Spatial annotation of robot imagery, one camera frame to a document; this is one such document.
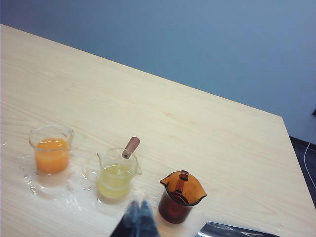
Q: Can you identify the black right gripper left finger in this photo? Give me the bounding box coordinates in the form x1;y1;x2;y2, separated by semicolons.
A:
110;196;142;237

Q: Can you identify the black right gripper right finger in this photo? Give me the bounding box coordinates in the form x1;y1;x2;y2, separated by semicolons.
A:
139;197;161;237

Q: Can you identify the amber glass measuring cup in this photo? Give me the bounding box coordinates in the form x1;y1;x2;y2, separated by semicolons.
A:
158;170;207;225

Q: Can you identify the clear measuring cup yellow liquid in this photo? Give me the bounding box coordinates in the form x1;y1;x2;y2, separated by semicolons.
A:
96;136;143;199

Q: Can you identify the clear measuring cup orange juice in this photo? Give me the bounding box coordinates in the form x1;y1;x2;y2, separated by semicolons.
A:
28;124;75;175

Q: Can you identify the shiny silver metal object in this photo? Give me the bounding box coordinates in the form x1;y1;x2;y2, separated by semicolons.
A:
198;221;281;237

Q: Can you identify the white floor cable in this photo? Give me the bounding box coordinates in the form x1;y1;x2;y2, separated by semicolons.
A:
303;141;316;189

